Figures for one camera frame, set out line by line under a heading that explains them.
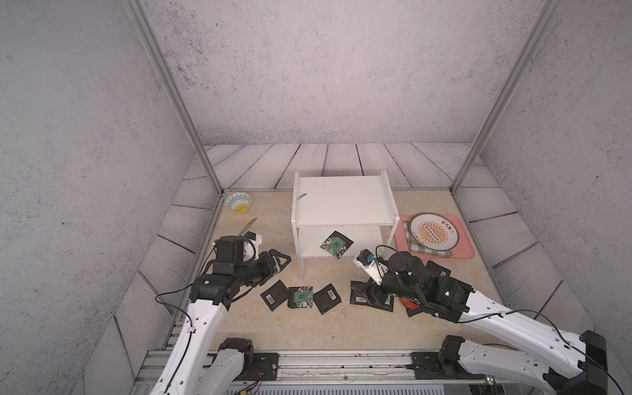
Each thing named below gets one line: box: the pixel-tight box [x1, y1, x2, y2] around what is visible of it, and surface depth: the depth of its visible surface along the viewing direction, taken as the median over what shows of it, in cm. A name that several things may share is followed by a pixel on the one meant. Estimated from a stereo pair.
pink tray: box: [394, 214, 476, 261], surface depth 103 cm
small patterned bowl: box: [223, 191, 253, 214], surface depth 117 cm
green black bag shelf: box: [320, 229, 354, 260], surface depth 84 cm
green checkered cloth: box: [403, 218, 453, 258], surface depth 99 cm
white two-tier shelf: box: [291, 170, 400, 279], surface depth 75 cm
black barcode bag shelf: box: [260, 279, 289, 312], surface depth 90 cm
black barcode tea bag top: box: [312, 283, 342, 316], surface depth 88 cm
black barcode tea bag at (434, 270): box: [425, 260, 451, 279], surface depth 95 cm
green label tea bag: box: [287, 285, 314, 309], surface depth 88 cm
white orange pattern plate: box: [409, 212, 461, 252], surface depth 106 cm
